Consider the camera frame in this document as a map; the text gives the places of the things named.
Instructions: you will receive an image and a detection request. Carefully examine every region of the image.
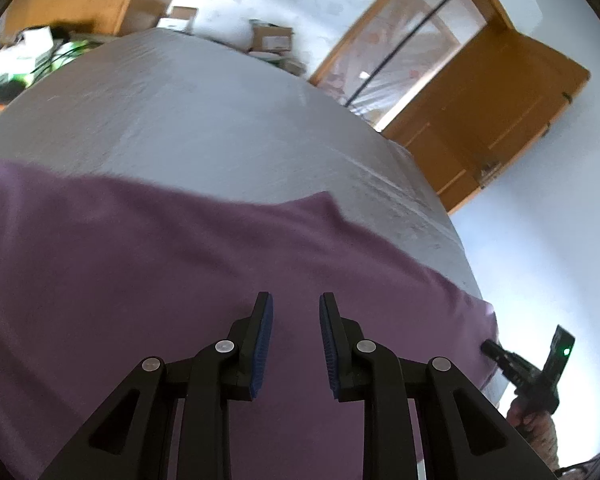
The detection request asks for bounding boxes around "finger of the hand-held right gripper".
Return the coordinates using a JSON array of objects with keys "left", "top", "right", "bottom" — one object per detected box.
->
[{"left": 481, "top": 340, "right": 531, "bottom": 386}]

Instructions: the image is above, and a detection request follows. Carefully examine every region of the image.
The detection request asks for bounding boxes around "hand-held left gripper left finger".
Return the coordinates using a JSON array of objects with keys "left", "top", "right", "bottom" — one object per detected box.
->
[{"left": 40, "top": 291, "right": 273, "bottom": 480}]

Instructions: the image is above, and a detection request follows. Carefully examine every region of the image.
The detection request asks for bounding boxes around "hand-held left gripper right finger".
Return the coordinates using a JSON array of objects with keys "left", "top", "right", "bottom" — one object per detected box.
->
[{"left": 319, "top": 291, "right": 556, "bottom": 480}]

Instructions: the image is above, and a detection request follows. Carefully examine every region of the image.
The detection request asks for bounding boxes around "purple fleece garment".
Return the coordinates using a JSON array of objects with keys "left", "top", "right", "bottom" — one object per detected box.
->
[{"left": 0, "top": 159, "right": 498, "bottom": 480}]

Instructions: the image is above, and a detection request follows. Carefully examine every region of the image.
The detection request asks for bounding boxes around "person's right forearm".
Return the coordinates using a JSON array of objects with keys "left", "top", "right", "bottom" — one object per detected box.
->
[{"left": 525, "top": 412, "right": 561, "bottom": 467}]

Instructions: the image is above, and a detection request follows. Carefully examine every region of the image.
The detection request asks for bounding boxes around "person's right hand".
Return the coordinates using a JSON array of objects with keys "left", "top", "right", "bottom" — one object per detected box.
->
[{"left": 507, "top": 395, "right": 551, "bottom": 441}]

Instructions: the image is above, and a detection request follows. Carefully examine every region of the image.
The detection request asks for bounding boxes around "wooden door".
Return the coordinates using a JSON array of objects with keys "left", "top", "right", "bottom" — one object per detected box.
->
[{"left": 382, "top": 25, "right": 592, "bottom": 216}]

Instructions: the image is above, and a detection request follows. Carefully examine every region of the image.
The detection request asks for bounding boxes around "brown cardboard box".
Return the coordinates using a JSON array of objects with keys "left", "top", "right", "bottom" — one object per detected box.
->
[{"left": 249, "top": 19, "right": 295, "bottom": 56}]

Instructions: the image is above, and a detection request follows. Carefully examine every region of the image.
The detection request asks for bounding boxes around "black pole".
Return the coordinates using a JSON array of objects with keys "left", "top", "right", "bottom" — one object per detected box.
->
[{"left": 345, "top": 0, "right": 463, "bottom": 108}]

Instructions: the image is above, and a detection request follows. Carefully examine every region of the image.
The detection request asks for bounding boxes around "clear plastic door curtain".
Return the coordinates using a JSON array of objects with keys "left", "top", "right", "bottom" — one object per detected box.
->
[{"left": 325, "top": 0, "right": 486, "bottom": 128}]

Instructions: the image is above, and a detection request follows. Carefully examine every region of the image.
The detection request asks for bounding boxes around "white cardboard box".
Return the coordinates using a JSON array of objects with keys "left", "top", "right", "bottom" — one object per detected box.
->
[{"left": 157, "top": 6, "right": 198, "bottom": 33}]

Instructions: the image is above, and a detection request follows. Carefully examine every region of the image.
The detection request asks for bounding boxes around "white carton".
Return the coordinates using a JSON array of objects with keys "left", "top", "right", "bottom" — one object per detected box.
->
[{"left": 0, "top": 27, "right": 53, "bottom": 76}]

